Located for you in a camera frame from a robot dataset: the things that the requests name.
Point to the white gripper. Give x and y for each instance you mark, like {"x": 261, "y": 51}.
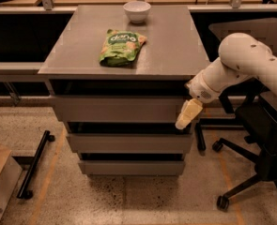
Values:
{"x": 201, "y": 88}

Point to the grey top drawer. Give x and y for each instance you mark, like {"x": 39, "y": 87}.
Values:
{"x": 117, "y": 109}

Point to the grey drawer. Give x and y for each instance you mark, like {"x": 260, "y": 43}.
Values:
{"x": 133, "y": 143}
{"x": 117, "y": 109}
{"x": 102, "y": 167}

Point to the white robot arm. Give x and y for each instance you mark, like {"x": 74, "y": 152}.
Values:
{"x": 241, "y": 57}

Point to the grey drawer cabinet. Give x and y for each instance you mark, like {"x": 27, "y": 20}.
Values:
{"x": 173, "y": 53}

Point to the grey middle drawer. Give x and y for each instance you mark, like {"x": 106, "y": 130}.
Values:
{"x": 133, "y": 143}

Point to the grey bottom drawer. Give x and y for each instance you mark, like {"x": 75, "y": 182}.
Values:
{"x": 102, "y": 167}

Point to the black desk foot right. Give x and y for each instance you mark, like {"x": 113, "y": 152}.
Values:
{"x": 201, "y": 145}

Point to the black office chair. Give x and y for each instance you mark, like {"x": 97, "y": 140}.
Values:
{"x": 259, "y": 118}

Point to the green snack bag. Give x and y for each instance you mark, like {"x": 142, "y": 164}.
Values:
{"x": 120, "y": 48}

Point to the white ceramic bowl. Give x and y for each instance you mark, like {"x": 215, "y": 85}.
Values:
{"x": 137, "y": 11}

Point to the black table leg foot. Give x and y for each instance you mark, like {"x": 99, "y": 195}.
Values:
{"x": 32, "y": 162}

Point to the cardboard box on crate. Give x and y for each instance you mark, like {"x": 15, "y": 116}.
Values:
{"x": 0, "y": 178}

